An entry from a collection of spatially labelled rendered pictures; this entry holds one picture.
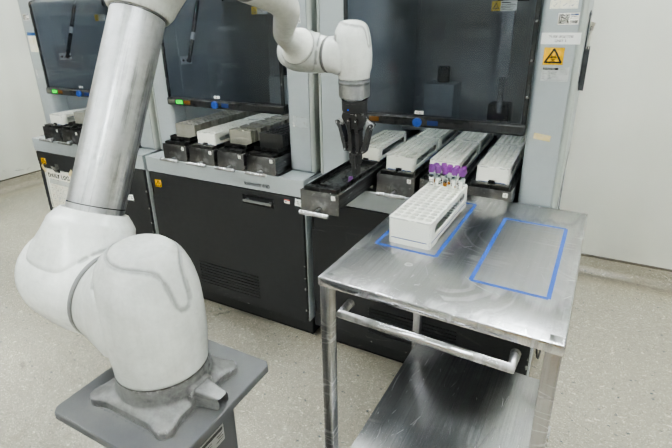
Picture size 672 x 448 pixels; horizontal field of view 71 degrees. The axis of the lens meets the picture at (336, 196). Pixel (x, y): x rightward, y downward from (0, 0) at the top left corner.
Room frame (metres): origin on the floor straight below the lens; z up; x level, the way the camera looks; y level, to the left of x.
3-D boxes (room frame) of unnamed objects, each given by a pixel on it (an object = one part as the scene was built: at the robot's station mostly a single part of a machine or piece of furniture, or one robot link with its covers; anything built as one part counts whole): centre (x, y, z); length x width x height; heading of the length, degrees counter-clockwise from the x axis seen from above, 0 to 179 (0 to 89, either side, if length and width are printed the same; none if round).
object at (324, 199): (1.62, -0.10, 0.78); 0.73 x 0.14 x 0.09; 152
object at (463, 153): (1.58, -0.42, 0.83); 0.30 x 0.10 x 0.06; 152
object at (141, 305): (0.66, 0.31, 0.87); 0.18 x 0.16 x 0.22; 61
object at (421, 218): (1.07, -0.24, 0.85); 0.30 x 0.10 x 0.06; 150
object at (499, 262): (0.96, -0.31, 0.41); 0.67 x 0.46 x 0.82; 150
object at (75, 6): (2.54, 1.10, 1.28); 0.61 x 0.51 x 0.63; 62
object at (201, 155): (2.17, 0.41, 0.78); 0.73 x 0.14 x 0.09; 152
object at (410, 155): (1.65, -0.29, 0.83); 0.30 x 0.10 x 0.06; 152
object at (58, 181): (2.37, 1.49, 0.43); 0.27 x 0.02 x 0.36; 62
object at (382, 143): (1.78, -0.18, 0.83); 0.30 x 0.10 x 0.06; 152
